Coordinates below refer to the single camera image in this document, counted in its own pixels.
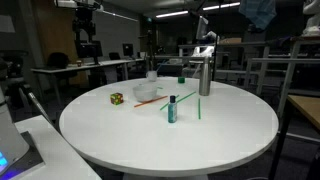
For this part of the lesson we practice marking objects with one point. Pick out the short ceiling light strip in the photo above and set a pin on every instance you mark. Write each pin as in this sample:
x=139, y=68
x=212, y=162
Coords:
x=171, y=14

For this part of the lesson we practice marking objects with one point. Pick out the stainless steel bottle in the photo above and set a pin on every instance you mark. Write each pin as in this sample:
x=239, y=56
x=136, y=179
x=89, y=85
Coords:
x=204, y=80

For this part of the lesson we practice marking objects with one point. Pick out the long white office desk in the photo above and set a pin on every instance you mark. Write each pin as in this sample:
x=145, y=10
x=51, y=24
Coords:
x=66, y=68

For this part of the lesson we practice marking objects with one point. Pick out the white covered background robot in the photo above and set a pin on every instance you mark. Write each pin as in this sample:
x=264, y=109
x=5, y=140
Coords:
x=202, y=28

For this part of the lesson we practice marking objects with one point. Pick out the large black computer monitor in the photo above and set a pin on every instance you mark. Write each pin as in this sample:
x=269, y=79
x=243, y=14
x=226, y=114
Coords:
x=96, y=50

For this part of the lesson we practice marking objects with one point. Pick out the white humanoid robot figure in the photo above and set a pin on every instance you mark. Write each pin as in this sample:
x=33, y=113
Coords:
x=312, y=18

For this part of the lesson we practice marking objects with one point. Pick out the small green cup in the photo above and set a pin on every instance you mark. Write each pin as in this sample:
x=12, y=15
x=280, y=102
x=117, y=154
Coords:
x=181, y=80

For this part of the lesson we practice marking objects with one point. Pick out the white mug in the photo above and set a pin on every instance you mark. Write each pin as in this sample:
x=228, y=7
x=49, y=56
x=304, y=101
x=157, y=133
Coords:
x=151, y=76

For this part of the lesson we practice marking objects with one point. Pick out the black office chair with narrow backrest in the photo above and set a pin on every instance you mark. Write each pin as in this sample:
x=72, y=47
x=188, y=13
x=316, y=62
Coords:
x=114, y=56

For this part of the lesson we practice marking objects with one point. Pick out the long ceiling light strip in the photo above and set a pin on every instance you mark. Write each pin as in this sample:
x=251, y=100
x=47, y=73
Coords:
x=220, y=6

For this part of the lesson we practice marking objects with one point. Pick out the black equipment stand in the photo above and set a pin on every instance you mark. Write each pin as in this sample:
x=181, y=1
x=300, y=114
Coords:
x=13, y=83

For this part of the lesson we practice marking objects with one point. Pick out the blue hanging cloth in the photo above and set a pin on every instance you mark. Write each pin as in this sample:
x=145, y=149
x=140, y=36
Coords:
x=258, y=11

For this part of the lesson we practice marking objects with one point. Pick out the blue bottle with dark cap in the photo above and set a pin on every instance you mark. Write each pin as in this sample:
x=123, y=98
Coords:
x=172, y=111

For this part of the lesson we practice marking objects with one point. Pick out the white metal frame table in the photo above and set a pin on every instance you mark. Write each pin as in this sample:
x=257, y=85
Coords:
x=286, y=61

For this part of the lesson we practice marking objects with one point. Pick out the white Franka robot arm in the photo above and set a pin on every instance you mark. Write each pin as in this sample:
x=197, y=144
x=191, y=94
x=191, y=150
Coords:
x=10, y=133

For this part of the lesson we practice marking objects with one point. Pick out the multicoloured Rubik's cube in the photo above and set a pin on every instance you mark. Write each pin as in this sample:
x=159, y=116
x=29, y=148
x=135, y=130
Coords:
x=116, y=98

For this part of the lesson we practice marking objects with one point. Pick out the dark grey robot base plate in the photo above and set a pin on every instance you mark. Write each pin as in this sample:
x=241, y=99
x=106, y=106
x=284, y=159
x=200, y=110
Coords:
x=31, y=156

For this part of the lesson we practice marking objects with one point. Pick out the short green straw piece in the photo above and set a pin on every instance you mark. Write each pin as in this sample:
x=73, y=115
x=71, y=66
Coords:
x=160, y=88

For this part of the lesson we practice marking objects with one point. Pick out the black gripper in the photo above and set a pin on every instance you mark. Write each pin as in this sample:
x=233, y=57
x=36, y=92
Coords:
x=83, y=20

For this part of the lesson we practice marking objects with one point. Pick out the small black computer monitor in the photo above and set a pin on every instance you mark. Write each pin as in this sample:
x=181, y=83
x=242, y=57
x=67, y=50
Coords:
x=127, y=50

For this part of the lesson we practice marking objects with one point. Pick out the small brown cup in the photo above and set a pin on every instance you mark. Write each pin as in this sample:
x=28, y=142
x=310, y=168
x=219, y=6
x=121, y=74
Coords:
x=79, y=63

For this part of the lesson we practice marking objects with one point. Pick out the brown cardboard box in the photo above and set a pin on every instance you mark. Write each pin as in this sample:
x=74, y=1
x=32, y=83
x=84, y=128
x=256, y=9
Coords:
x=230, y=40

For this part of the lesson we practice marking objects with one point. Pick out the long green straw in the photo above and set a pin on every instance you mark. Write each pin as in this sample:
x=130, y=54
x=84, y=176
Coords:
x=180, y=99

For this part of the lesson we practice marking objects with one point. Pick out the wooden table with black leg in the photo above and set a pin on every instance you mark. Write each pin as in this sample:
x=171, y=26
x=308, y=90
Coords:
x=306, y=106

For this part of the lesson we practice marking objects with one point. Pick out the silver metal rod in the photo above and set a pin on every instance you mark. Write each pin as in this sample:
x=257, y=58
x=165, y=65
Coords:
x=38, y=106

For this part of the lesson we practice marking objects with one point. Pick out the black office chair with wide backrest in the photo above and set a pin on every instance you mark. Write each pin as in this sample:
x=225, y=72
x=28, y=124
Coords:
x=57, y=60

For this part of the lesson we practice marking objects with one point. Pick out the medium green straw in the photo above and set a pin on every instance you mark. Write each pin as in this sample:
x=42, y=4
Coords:
x=199, y=108

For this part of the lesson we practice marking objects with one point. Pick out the white robot mounting table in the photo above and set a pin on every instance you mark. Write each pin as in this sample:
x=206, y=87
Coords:
x=60, y=156

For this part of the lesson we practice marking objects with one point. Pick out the orange straw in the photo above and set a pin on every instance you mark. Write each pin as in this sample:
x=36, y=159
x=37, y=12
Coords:
x=150, y=101

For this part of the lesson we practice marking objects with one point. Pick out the thin black pole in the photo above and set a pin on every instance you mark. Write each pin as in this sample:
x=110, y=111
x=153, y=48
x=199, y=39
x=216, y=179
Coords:
x=215, y=56

